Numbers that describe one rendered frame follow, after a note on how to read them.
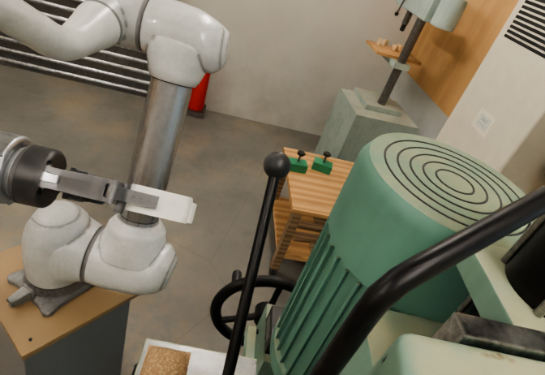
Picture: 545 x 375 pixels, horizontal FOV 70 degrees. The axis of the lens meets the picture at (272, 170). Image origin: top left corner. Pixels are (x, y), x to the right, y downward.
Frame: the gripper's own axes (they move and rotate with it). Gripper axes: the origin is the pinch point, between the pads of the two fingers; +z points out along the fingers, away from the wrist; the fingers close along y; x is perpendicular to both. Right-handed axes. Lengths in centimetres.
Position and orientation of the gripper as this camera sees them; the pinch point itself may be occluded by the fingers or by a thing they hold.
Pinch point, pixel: (183, 210)
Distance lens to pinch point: 52.6
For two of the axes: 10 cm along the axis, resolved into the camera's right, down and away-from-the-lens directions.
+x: 2.2, -9.6, 1.7
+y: 1.6, -1.3, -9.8
